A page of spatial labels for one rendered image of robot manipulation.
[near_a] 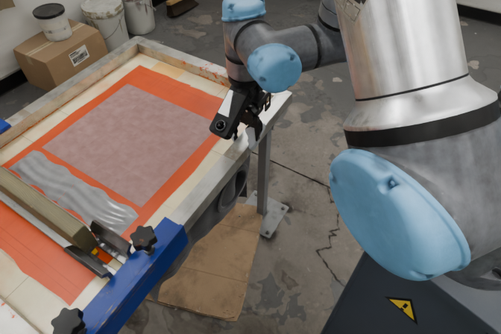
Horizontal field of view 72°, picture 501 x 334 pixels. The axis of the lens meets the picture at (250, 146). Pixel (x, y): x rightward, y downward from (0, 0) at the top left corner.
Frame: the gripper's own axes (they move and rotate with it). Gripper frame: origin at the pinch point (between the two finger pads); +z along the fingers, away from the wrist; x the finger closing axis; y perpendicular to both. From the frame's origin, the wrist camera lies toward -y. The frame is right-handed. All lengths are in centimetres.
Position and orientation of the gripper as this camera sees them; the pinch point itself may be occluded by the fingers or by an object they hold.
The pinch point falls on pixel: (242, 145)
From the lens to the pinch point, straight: 83.9
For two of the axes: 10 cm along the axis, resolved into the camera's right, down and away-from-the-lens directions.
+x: -8.5, -3.8, 3.5
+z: 0.1, 6.6, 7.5
